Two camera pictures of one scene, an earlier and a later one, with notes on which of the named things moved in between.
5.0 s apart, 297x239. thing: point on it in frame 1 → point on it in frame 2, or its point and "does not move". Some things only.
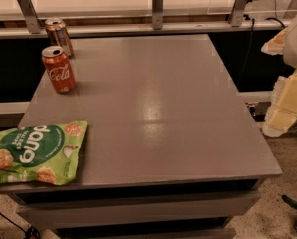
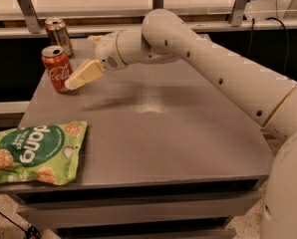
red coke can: x=59 y=69 does not move
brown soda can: x=58 y=36 does not move
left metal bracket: x=26 y=6 does not move
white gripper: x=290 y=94 → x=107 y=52
